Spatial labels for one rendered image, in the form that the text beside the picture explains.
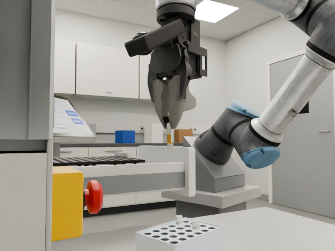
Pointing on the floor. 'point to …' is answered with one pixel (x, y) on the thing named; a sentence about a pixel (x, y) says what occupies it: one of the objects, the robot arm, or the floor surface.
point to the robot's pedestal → (213, 201)
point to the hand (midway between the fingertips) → (167, 121)
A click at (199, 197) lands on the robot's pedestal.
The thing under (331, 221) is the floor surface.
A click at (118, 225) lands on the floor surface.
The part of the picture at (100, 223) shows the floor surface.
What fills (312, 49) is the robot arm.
